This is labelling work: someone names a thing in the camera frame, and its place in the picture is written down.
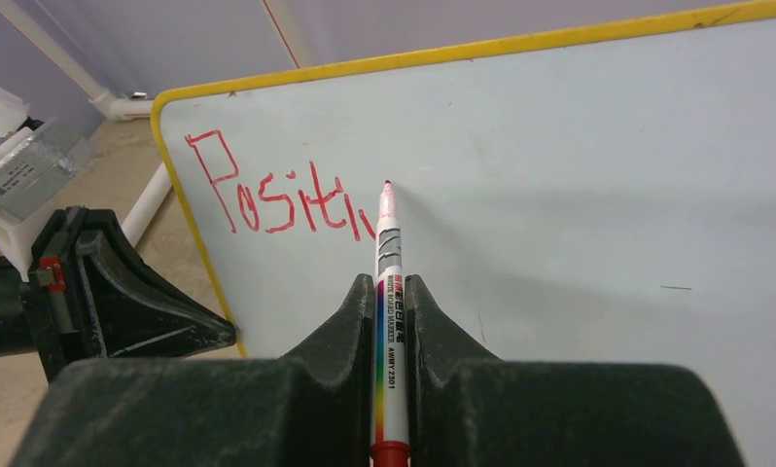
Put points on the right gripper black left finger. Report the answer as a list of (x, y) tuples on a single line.
[(309, 407)]

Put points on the yellow-framed whiteboard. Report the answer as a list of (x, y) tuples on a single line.
[(599, 193)]

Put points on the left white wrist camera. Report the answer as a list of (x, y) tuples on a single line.
[(37, 160)]

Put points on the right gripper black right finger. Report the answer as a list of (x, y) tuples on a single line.
[(472, 408)]

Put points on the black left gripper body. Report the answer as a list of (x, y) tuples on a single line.
[(62, 300)]

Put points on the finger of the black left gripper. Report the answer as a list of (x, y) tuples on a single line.
[(131, 311)]

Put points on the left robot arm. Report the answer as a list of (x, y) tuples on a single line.
[(15, 336)]

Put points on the white PVC pipe frame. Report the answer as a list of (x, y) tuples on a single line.
[(59, 55)]

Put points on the red-capped white marker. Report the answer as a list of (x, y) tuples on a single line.
[(389, 432)]

